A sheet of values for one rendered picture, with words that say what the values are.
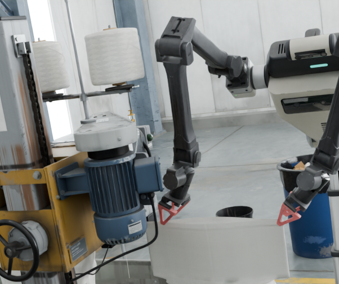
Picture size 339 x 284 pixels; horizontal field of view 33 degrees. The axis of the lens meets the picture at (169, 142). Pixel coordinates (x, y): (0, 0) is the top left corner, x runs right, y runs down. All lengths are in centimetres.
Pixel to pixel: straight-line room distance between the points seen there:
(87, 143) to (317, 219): 274
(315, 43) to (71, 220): 96
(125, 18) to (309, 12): 324
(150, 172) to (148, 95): 883
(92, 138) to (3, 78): 30
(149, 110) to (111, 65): 895
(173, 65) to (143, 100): 893
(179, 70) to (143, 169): 33
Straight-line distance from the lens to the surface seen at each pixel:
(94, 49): 173
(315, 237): 418
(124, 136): 160
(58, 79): 187
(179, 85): 178
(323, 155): 180
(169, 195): 197
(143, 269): 253
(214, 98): 1041
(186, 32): 174
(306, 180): 175
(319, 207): 410
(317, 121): 225
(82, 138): 161
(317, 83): 214
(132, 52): 173
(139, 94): 1069
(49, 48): 187
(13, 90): 166
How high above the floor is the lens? 162
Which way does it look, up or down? 10 degrees down
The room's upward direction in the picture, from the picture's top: 9 degrees counter-clockwise
